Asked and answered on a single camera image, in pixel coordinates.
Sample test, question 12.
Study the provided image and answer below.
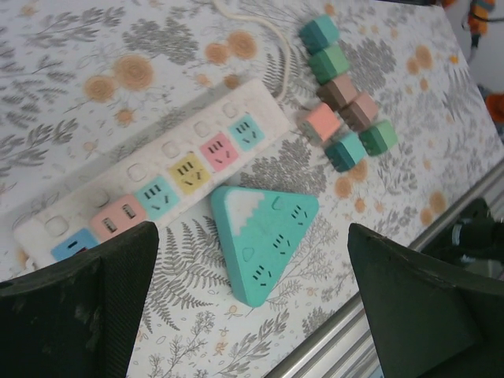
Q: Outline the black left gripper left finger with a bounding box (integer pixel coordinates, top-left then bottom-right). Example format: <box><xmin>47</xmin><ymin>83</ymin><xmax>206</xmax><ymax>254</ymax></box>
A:
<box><xmin>0</xmin><ymin>220</ymin><xmax>160</xmax><ymax>378</ymax></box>

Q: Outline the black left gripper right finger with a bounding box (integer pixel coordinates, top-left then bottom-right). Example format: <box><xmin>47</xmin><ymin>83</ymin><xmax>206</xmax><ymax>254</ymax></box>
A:
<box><xmin>348</xmin><ymin>222</ymin><xmax>504</xmax><ymax>378</ymax></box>

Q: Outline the green two-tone plug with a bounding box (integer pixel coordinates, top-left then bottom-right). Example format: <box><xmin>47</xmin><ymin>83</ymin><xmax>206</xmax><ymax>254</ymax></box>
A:
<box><xmin>358</xmin><ymin>119</ymin><xmax>398</xmax><ymax>158</ymax></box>
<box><xmin>306</xmin><ymin>43</ymin><xmax>351</xmax><ymax>85</ymax></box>

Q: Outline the brown two-tone plug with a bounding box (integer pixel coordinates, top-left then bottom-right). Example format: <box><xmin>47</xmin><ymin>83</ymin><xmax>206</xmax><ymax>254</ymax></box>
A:
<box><xmin>316</xmin><ymin>73</ymin><xmax>359</xmax><ymax>111</ymax></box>
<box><xmin>338</xmin><ymin>92</ymin><xmax>379</xmax><ymax>133</ymax></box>

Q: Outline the salmon pink plug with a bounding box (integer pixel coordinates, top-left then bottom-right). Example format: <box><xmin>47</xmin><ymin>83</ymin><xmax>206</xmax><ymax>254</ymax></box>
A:
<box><xmin>295</xmin><ymin>102</ymin><xmax>342</xmax><ymax>147</ymax></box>

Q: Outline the teal triangular power socket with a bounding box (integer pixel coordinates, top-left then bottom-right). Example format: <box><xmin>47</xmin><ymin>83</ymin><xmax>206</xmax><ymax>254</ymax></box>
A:
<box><xmin>209</xmin><ymin>185</ymin><xmax>321</xmax><ymax>308</ymax></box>

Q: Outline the white multicolour power strip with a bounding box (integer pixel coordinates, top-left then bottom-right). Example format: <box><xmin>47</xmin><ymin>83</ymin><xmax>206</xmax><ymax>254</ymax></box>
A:
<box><xmin>11</xmin><ymin>76</ymin><xmax>287</xmax><ymax>272</ymax></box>

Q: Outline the floral print tablecloth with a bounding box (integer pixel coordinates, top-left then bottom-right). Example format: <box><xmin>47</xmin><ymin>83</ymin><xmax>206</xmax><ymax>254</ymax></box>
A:
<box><xmin>0</xmin><ymin>0</ymin><xmax>504</xmax><ymax>378</ymax></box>

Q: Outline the aluminium cage frame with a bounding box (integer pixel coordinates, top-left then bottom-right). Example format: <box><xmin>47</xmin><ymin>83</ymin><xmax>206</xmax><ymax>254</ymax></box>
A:
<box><xmin>271</xmin><ymin>159</ymin><xmax>504</xmax><ymax>378</ymax></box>

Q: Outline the white power strip cord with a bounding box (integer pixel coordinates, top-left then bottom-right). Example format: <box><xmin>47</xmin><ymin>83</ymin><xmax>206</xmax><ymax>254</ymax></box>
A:
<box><xmin>212</xmin><ymin>0</ymin><xmax>295</xmax><ymax>102</ymax></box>

